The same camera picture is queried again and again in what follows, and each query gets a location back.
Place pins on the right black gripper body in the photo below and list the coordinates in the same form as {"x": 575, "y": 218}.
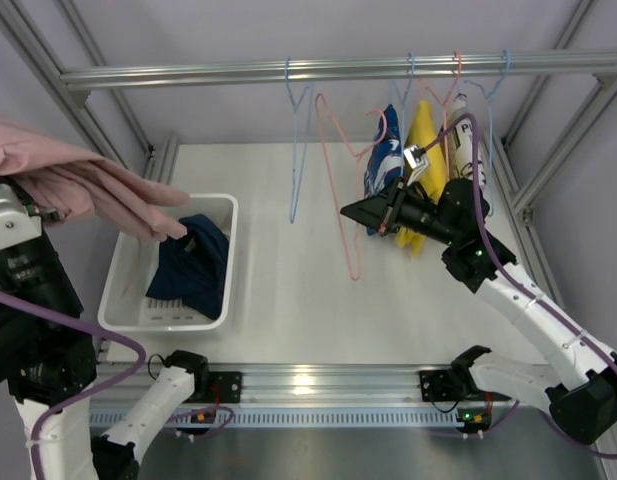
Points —
{"x": 393, "y": 206}

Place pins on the pink wire hanger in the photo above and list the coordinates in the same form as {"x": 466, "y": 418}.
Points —
{"x": 352, "y": 252}

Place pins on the light blue wire hanger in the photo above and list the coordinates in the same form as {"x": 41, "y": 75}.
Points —
{"x": 298, "y": 156}

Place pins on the navy blue trousers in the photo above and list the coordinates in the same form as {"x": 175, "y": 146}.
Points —
{"x": 193, "y": 269}

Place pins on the pink trousers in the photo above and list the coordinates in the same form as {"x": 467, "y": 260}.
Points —
{"x": 78, "y": 183}

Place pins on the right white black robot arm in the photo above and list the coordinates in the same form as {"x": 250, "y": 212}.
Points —
{"x": 576, "y": 385}

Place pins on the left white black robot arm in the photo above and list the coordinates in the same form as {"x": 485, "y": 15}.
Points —
{"x": 48, "y": 359}

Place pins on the blue white patterned trousers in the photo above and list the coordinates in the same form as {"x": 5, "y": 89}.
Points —
{"x": 386, "y": 160}

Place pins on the yellow trousers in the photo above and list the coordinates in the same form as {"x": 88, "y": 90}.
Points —
{"x": 433, "y": 180}

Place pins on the white black print trousers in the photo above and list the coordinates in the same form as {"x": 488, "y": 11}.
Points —
{"x": 458, "y": 143}

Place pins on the empty light blue hanger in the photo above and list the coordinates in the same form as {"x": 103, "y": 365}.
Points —
{"x": 490, "y": 97}

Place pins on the white plastic basket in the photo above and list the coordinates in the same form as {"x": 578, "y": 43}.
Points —
{"x": 124, "y": 306}

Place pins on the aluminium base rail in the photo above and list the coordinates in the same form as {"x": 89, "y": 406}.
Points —
{"x": 337, "y": 386}

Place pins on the right aluminium frame strut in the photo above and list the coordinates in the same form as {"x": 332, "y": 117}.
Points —
{"x": 558, "y": 111}

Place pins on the aluminium frame strut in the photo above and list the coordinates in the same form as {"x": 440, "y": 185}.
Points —
{"x": 558, "y": 111}
{"x": 39, "y": 41}

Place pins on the aluminium hanging rail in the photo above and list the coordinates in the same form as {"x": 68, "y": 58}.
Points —
{"x": 540, "y": 63}

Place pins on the slotted grey cable duct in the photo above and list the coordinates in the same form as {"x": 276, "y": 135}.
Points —
{"x": 414, "y": 417}

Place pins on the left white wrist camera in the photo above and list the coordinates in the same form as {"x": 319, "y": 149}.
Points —
{"x": 21, "y": 221}

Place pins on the left aluminium frame strut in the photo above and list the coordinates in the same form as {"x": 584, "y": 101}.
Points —
{"x": 39, "y": 41}

